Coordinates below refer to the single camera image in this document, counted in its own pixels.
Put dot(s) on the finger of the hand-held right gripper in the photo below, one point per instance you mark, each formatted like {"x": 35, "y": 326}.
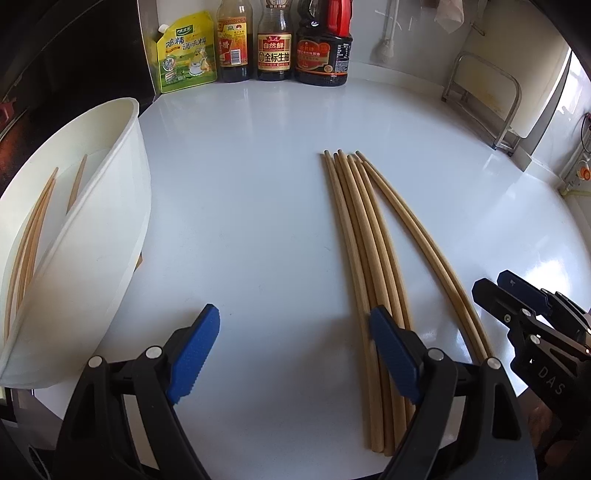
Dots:
{"x": 531, "y": 295}
{"x": 501, "y": 309}

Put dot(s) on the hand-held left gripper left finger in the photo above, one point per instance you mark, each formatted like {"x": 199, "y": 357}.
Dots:
{"x": 194, "y": 355}

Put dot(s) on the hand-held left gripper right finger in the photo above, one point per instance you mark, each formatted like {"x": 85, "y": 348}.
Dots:
{"x": 395, "y": 355}

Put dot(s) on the row of wooden chopsticks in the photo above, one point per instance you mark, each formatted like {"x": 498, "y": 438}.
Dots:
{"x": 358, "y": 230}

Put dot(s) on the white round basin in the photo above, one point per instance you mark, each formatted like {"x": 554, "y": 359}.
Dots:
{"x": 106, "y": 258}

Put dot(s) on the long wooden chopstick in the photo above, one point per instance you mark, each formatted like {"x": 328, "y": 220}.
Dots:
{"x": 77, "y": 182}
{"x": 22, "y": 258}
{"x": 33, "y": 249}

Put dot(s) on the metal cutting board rack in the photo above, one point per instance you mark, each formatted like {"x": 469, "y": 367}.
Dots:
{"x": 513, "y": 101}

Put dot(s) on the white cutting board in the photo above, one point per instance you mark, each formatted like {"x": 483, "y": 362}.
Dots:
{"x": 540, "y": 83}

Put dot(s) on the white hanging brush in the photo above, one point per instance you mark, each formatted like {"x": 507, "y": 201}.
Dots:
{"x": 385, "y": 48}

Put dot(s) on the pale hanging rag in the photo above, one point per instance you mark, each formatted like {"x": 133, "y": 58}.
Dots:
{"x": 450, "y": 11}

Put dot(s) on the yellow green seasoning pouch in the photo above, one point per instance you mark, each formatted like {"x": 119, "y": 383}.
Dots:
{"x": 187, "y": 55}

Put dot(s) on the large soy sauce jug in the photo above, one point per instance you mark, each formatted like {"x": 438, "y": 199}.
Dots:
{"x": 323, "y": 55}

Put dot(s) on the slim vinegar bottle yellow cap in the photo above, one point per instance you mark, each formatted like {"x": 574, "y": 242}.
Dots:
{"x": 234, "y": 46}

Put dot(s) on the soy sauce bottle yellow cap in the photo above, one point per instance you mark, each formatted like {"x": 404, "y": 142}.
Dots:
{"x": 274, "y": 50}

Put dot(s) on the black range hood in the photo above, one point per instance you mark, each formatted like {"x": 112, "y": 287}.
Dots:
{"x": 92, "y": 55}

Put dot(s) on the white wall switch orange button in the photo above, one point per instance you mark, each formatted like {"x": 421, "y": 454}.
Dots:
{"x": 584, "y": 173}

